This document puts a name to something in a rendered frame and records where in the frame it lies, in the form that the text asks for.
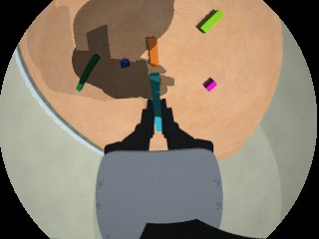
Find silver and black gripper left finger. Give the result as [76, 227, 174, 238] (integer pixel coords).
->
[104, 100, 155, 154]

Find lime green rod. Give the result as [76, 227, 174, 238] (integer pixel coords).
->
[197, 10, 224, 34]

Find orange rod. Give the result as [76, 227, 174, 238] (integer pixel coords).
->
[149, 38, 159, 67]

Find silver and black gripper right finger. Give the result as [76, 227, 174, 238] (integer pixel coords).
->
[160, 99, 213, 152]

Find turquoise rod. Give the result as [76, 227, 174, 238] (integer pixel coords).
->
[150, 73, 161, 131]

